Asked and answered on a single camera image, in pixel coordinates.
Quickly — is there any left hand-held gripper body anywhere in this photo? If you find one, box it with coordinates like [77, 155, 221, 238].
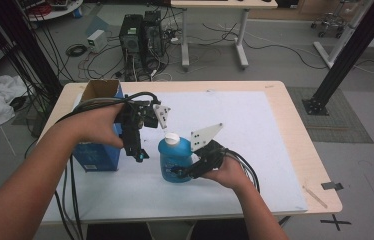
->
[114, 99, 171, 134]

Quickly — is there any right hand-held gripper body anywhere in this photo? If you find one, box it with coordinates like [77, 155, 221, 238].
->
[189, 122, 228, 179]

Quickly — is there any blue bottle with white cap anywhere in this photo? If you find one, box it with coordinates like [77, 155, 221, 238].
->
[157, 132, 194, 184]

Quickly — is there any person's right hand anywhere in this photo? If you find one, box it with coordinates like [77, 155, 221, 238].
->
[201, 154, 253, 192]

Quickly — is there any person's left hand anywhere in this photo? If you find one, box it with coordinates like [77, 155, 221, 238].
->
[75, 103, 125, 149]

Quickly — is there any blue cardboard box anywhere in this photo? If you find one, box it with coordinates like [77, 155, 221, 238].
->
[71, 79, 124, 173]

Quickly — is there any white table mat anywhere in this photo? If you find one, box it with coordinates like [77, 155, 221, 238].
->
[41, 90, 309, 224]

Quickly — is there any black computer tower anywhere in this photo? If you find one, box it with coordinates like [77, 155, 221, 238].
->
[118, 13, 145, 82]
[143, 10, 167, 69]

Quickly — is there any small white box device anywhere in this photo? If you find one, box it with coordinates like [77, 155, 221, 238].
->
[86, 29, 109, 54]

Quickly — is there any thin wooden stick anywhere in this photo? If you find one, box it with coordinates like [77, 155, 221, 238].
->
[302, 185, 329, 210]

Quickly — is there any black tape piece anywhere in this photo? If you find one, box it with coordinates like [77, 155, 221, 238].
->
[320, 181, 345, 192]

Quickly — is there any round white table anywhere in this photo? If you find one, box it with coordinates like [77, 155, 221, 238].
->
[18, 0, 84, 23]

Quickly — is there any white desk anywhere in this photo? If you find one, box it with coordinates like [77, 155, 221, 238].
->
[170, 0, 279, 71]

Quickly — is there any grey floor mat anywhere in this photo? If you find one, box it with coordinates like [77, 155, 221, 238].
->
[286, 87, 374, 144]

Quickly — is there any black tape cross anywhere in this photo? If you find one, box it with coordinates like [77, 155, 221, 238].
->
[319, 213, 353, 233]

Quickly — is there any white metal stand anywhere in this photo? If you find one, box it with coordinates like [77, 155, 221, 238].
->
[313, 0, 374, 69]

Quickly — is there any wheeled stool base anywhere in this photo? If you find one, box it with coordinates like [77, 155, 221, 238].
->
[310, 11, 348, 39]

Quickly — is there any black cable bundle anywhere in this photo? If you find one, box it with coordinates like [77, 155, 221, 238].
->
[54, 91, 161, 240]
[223, 148, 261, 194]

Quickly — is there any coiled black cable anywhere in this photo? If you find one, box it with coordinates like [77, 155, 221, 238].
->
[65, 43, 89, 58]

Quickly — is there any black aluminium post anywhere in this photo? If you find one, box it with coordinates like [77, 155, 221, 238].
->
[301, 0, 374, 117]
[0, 0, 64, 101]

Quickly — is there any long black floor cable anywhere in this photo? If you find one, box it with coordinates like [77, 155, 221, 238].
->
[203, 23, 328, 71]

